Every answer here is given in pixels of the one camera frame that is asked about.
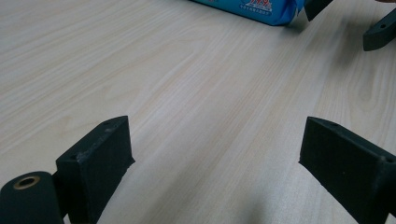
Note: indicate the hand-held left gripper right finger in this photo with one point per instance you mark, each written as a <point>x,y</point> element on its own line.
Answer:
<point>348,168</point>

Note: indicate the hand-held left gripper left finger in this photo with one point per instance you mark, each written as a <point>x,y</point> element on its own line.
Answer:
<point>96,168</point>

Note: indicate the blue wet wipes pack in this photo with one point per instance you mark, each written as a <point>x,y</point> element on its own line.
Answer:
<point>261,11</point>

